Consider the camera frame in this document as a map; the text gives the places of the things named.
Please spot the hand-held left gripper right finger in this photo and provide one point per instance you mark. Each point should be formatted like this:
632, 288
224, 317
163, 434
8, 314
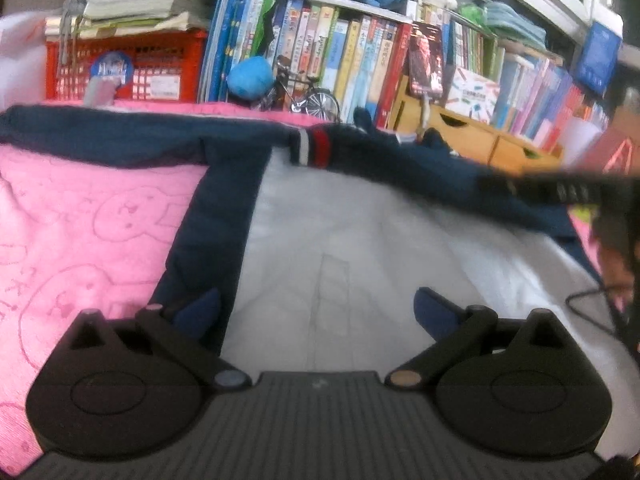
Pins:
435, 310

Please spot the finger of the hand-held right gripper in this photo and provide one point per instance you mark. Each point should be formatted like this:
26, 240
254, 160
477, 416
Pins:
540, 187

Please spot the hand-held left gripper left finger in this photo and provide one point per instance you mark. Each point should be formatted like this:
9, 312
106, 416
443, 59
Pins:
200, 310

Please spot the white and navy jacket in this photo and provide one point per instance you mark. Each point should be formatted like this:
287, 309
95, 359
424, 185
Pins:
375, 250

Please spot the person's right hand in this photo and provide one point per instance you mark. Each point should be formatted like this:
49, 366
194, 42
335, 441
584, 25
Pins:
615, 272

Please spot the white paper sheet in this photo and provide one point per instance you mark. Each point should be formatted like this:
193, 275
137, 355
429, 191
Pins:
577, 137

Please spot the wooden drawer organizer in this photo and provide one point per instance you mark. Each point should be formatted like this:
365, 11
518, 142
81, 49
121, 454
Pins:
475, 135

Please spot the white printed cardboard box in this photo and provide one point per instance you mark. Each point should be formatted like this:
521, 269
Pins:
472, 95

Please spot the brown cardboard box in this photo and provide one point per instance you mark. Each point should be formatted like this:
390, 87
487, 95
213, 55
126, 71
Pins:
629, 110

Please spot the blue box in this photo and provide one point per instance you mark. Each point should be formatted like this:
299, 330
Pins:
597, 57

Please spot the pink towel blanket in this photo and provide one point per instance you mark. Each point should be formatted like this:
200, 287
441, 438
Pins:
75, 220

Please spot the stack of teal cloth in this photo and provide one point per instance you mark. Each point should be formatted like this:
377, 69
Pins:
515, 22

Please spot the smartphone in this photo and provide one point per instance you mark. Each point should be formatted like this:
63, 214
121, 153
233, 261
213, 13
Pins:
426, 60

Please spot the green plush toy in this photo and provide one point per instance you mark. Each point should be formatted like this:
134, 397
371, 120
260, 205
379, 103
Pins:
471, 12

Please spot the row of colourful books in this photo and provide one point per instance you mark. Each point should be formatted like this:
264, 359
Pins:
350, 50

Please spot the miniature bicycle model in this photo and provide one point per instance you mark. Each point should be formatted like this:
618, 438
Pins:
320, 102

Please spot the blue plush ball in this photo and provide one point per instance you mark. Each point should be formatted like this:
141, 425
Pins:
250, 77

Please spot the large red plastic crate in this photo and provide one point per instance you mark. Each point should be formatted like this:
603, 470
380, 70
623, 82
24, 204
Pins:
165, 60

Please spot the round blue paper fan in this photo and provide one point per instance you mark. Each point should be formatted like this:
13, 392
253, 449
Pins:
111, 67

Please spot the white bag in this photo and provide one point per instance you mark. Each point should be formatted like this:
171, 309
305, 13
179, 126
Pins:
20, 60

